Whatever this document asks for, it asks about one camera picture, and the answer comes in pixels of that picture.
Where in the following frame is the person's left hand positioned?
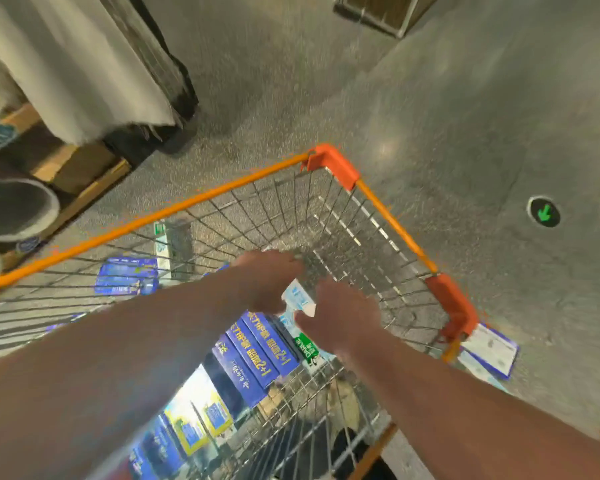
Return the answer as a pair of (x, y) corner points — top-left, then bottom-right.
(230, 250), (306, 316)

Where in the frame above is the person's right hand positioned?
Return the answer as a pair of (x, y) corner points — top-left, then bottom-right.
(293, 277), (384, 353)

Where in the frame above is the white light blue carton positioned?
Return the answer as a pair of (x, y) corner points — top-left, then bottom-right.
(281, 279), (317, 318)

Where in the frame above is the person's right forearm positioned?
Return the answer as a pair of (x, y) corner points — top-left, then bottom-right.
(337, 329), (600, 480)

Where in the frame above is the person's left forearm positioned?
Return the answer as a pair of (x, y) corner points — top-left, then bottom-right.
(0, 267), (248, 480)

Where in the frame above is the green label box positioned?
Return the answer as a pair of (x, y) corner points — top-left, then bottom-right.
(293, 333), (322, 366)

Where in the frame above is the blue box with orange print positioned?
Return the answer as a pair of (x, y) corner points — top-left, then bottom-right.
(242, 311), (301, 378)
(226, 321), (281, 390)

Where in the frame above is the blue box with white print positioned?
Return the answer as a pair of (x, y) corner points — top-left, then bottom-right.
(211, 335), (269, 409)

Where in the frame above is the white green toothpaste box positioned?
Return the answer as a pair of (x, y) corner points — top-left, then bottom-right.
(153, 221), (175, 286)

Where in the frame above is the flat blue box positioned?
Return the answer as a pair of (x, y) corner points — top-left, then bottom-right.
(93, 258), (160, 296)

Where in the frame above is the white blue cart sign card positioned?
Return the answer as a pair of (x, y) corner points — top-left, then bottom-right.
(457, 322), (520, 381)

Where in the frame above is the yellow blue picture box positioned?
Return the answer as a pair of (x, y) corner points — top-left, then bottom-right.
(164, 365), (236, 456)

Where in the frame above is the round green arrow floor marker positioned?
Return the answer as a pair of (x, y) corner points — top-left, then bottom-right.
(527, 196), (562, 229)

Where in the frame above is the dark blue packet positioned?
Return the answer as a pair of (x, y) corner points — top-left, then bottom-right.
(128, 415), (187, 480)

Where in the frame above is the wooden pallet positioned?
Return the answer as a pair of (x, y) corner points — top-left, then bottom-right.
(0, 102), (132, 271)

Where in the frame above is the white hanging cloth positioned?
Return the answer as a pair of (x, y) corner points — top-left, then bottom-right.
(0, 0), (177, 146)

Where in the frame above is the orange wire shopping cart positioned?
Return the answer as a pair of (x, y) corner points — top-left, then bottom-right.
(0, 143), (481, 480)

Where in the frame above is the wooden crate with metal frame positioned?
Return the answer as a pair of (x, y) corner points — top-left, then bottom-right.
(332, 0), (442, 39)

